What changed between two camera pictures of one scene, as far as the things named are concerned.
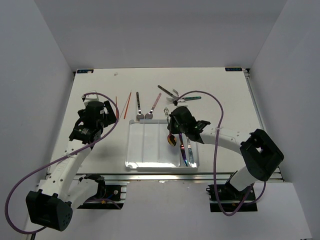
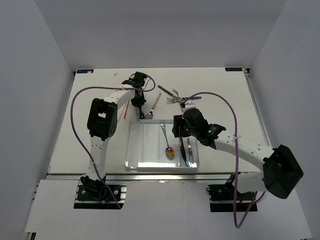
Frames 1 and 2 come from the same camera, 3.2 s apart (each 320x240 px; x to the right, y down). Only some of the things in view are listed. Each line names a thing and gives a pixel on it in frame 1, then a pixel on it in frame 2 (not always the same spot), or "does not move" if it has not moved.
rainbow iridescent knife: x=182 y=149 does not move
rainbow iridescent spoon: x=171 y=138 → x=169 y=151
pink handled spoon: x=149 y=115 does not move
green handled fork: x=171 y=100 does not move
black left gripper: x=109 y=118 → x=140 y=102
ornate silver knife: x=190 y=154 does not move
